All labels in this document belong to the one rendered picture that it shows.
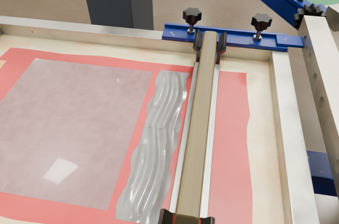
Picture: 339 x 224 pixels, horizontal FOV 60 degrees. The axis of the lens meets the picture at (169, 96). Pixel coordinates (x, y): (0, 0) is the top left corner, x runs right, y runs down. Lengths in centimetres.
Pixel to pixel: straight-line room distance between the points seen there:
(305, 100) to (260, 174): 165
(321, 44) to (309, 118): 137
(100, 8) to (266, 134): 76
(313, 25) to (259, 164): 37
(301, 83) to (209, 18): 105
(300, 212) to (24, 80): 61
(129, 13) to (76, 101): 50
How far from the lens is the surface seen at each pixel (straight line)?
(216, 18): 282
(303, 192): 51
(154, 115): 59
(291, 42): 76
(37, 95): 70
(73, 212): 51
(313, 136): 196
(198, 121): 45
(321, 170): 63
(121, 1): 106
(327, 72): 64
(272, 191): 53
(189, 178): 40
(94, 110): 63
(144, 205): 49
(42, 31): 86
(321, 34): 75
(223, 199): 51
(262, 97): 67
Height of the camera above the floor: 141
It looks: 45 degrees down
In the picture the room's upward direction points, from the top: straight up
